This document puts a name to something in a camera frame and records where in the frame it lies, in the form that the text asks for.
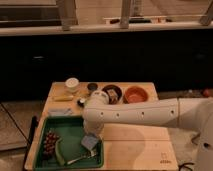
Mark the green cucumber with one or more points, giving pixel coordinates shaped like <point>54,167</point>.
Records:
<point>58,154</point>

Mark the green plastic tray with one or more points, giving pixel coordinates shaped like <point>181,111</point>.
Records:
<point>70,131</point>

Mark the clear plastic bag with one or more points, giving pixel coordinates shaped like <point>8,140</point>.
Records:
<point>60,112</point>

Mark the yellow banana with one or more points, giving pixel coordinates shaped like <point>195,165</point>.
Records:
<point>63,98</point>

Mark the metal fork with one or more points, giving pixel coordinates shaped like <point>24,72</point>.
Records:
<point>87,155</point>

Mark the small dark cup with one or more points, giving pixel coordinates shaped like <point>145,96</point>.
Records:
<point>92,87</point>

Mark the orange bowl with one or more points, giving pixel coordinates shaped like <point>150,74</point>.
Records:
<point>135,94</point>

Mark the small black white object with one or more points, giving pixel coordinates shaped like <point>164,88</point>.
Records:
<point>81,102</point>

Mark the wooden window frame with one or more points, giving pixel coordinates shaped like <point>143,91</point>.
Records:
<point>40,17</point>

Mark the blue grey sponge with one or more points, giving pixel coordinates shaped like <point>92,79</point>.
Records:
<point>89,141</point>

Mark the white cup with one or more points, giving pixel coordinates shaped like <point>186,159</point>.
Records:
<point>72,84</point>

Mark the red grape bunch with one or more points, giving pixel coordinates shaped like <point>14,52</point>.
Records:
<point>49,144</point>

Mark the dark brown bowl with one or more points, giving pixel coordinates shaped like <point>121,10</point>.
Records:
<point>114,93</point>

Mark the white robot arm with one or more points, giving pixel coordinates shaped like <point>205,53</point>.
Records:
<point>194,114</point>

